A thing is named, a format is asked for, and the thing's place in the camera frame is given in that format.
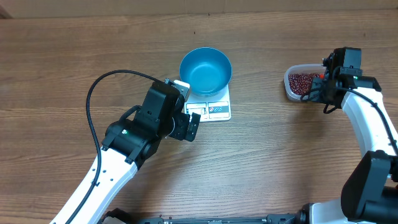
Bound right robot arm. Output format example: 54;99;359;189
300;47;397;223

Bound white kitchen scale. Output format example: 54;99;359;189
183;85;231;123

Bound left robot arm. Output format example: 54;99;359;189
52;80;200;224

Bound blue metal bowl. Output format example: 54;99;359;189
179;47;233;96

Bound red beans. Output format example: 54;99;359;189
288;73;320;95

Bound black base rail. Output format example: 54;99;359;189
98;208;307;224

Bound clear plastic container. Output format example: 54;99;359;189
284;64;326;101

